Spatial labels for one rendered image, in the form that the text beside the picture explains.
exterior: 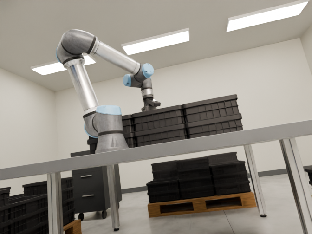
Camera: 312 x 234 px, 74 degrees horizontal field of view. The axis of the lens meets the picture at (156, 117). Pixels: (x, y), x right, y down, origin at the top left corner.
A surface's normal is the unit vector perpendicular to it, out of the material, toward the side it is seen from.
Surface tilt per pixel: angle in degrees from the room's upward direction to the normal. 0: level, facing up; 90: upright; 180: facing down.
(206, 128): 90
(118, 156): 90
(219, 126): 90
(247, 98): 90
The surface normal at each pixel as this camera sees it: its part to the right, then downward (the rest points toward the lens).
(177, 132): -0.21, -0.17
